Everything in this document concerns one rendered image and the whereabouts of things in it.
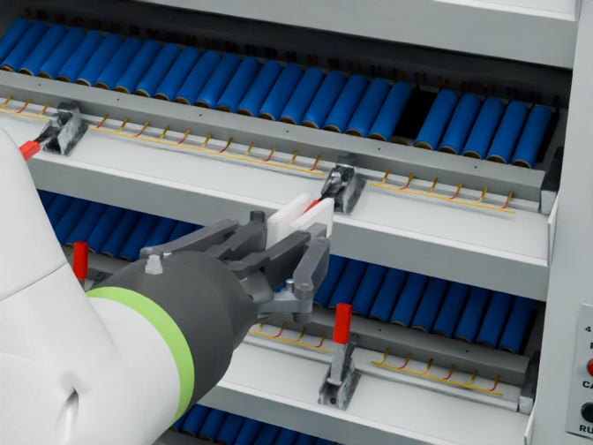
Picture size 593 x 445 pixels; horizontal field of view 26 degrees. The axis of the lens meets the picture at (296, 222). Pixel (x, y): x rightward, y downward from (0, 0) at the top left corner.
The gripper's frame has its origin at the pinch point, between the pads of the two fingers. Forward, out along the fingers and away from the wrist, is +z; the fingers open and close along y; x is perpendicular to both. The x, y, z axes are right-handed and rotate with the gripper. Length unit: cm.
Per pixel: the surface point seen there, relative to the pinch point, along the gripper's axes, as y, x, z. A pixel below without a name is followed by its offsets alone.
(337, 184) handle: 0.0, 1.3, 7.6
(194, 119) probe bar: -14.7, 3.3, 10.6
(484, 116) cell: 9.2, 6.4, 16.5
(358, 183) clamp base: 0.9, 0.7, 10.2
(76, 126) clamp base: -25.7, 1.1, 9.3
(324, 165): -2.5, 1.5, 10.9
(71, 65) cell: -29.4, 5.0, 14.4
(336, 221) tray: 0.4, -1.6, 6.9
